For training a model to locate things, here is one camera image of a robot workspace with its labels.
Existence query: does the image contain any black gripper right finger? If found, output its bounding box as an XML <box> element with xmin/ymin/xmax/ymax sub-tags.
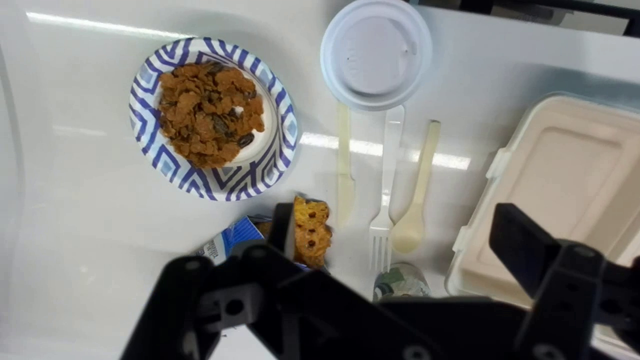
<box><xmin>491</xmin><ymin>201</ymin><xmax>640</xmax><ymax>360</ymax></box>

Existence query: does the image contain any cream plastic knife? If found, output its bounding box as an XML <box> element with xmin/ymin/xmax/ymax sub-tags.
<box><xmin>334</xmin><ymin>101</ymin><xmax>360</xmax><ymax>227</ymax></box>

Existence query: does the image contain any clear plastic fork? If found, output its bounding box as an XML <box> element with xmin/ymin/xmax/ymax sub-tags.
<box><xmin>366</xmin><ymin>106</ymin><xmax>409</xmax><ymax>297</ymax></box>

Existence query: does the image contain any white plastic cup lid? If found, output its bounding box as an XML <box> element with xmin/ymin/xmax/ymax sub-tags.
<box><xmin>319</xmin><ymin>0</ymin><xmax>434</xmax><ymax>112</ymax></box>

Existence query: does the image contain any blue white snack bag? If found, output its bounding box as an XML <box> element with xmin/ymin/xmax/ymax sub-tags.
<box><xmin>197</xmin><ymin>214</ymin><xmax>288</xmax><ymax>268</ymax></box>

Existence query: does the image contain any blue patterned paper bowl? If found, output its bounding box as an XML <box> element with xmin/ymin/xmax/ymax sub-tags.
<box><xmin>127</xmin><ymin>35</ymin><xmax>304</xmax><ymax>203</ymax></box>

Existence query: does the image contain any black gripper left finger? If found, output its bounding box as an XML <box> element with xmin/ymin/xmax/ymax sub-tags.
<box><xmin>120</xmin><ymin>201</ymin><xmax>317</xmax><ymax>360</ymax></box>

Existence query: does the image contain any pile of brown cookie pieces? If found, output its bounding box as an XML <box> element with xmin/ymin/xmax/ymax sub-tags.
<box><xmin>157</xmin><ymin>59</ymin><xmax>268</xmax><ymax>169</ymax></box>

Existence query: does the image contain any beige clamshell takeout container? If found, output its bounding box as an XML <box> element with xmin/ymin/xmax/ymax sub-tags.
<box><xmin>445</xmin><ymin>94</ymin><xmax>640</xmax><ymax>355</ymax></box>

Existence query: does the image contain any patterned paper cup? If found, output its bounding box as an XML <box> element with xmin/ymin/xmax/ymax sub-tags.
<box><xmin>373</xmin><ymin>259</ymin><xmax>436</xmax><ymax>302</ymax></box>

